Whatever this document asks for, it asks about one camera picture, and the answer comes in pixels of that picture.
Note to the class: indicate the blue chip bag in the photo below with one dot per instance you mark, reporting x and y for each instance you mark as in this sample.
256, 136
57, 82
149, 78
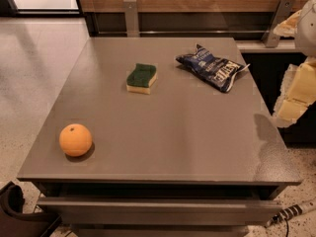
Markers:
215, 71

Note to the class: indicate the metal bracket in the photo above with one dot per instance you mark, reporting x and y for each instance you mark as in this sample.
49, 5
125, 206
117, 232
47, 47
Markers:
131, 18
282, 12

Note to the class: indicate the black chair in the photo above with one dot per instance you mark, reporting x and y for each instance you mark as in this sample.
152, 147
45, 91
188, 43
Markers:
15, 223

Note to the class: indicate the right metal bracket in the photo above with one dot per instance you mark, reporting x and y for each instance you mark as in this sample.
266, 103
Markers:
282, 12

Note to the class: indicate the orange fruit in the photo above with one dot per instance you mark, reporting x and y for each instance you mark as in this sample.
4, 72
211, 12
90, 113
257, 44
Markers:
75, 140

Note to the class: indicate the green yellow sponge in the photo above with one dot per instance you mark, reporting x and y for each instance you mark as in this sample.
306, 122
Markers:
141, 79

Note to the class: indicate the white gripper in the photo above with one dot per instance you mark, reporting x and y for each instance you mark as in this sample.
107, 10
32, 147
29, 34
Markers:
307, 29

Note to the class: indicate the left metal bracket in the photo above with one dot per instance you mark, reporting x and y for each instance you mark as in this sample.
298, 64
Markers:
131, 18

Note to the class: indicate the metal rail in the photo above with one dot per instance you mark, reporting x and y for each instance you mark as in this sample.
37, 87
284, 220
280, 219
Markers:
216, 32

